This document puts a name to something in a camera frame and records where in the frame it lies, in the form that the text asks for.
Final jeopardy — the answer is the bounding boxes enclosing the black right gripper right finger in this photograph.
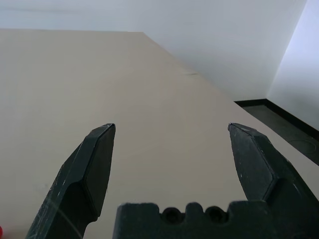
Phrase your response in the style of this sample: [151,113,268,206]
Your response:
[227,122,319,239]

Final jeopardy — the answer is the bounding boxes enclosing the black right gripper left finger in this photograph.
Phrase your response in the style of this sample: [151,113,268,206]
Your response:
[24,123,116,239]

